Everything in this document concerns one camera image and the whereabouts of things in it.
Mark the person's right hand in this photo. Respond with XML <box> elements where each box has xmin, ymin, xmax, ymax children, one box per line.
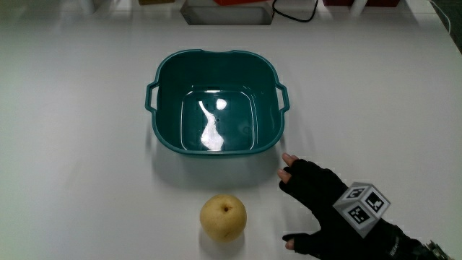
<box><xmin>276</xmin><ymin>152</ymin><xmax>419</xmax><ymax>260</ymax></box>

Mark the yellow pear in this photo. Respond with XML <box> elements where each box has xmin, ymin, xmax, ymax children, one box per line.
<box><xmin>199</xmin><ymin>194</ymin><xmax>248</xmax><ymax>243</ymax></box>

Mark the white desk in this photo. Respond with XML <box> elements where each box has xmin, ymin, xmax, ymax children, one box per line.
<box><xmin>0</xmin><ymin>0</ymin><xmax>462</xmax><ymax>260</ymax></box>

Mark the teal plastic basin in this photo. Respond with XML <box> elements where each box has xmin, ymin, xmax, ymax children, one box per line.
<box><xmin>144</xmin><ymin>48</ymin><xmax>291</xmax><ymax>159</ymax></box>

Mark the dark red box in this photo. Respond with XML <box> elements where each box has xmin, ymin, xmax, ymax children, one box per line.
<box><xmin>322</xmin><ymin>0</ymin><xmax>401</xmax><ymax>8</ymax></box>

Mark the grey box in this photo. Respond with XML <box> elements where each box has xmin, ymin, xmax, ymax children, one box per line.
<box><xmin>179</xmin><ymin>0</ymin><xmax>275</xmax><ymax>26</ymax></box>

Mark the red object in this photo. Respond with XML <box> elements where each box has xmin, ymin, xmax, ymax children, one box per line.
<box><xmin>212</xmin><ymin>0</ymin><xmax>272</xmax><ymax>7</ymax></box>

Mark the black cable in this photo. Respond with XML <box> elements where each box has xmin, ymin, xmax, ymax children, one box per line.
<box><xmin>271</xmin><ymin>0</ymin><xmax>320</xmax><ymax>23</ymax></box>

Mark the white cable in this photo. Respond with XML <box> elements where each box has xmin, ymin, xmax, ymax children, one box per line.
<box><xmin>428</xmin><ymin>0</ymin><xmax>453</xmax><ymax>34</ymax></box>

